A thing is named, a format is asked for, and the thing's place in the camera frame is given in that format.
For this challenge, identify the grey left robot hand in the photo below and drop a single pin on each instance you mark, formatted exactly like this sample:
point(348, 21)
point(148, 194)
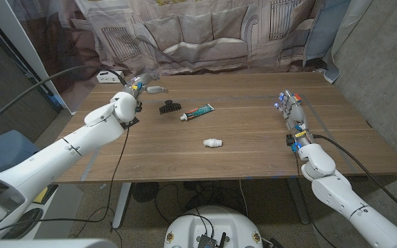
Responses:
point(140, 84)

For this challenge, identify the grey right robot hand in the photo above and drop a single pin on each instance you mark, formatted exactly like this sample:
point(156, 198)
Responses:
point(295, 113)

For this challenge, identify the black hair clip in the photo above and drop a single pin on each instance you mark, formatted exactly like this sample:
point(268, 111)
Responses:
point(171, 108)

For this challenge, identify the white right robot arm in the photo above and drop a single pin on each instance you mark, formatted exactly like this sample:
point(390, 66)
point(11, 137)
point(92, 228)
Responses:
point(336, 193)

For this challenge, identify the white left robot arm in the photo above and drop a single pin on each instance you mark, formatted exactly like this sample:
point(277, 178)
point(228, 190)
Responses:
point(47, 155)

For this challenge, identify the green Colgate toothpaste tube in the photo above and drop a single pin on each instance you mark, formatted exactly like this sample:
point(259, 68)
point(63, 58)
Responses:
point(198, 111)

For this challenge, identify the colourful Rubik's cube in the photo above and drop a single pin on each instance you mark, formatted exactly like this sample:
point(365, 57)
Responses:
point(298, 98)

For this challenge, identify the printed sofa backdrop cloth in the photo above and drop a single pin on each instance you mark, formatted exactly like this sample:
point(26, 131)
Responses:
point(198, 34)

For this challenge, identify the grey table leg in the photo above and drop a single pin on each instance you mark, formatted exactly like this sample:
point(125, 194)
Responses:
point(298, 203)

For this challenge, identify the pale grey curtain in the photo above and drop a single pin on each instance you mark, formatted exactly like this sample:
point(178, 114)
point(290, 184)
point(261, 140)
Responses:
point(348, 31)

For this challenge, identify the black round fan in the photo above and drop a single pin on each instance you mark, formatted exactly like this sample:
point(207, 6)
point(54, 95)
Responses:
point(145, 191)

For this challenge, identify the white table leg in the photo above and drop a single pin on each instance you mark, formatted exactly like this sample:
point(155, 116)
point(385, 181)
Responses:
point(121, 206)

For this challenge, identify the white panel edge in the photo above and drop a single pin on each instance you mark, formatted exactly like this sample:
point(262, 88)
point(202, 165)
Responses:
point(22, 41)

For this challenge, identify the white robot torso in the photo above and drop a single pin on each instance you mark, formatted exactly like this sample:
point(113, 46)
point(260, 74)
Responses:
point(219, 220)

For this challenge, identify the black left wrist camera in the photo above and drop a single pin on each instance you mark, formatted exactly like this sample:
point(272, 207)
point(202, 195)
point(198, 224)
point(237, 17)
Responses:
point(139, 106)

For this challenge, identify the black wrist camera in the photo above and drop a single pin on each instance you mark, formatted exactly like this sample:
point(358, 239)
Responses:
point(291, 142)
point(139, 106)

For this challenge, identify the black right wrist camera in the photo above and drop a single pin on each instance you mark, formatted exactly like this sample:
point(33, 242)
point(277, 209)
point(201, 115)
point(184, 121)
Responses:
point(291, 142)

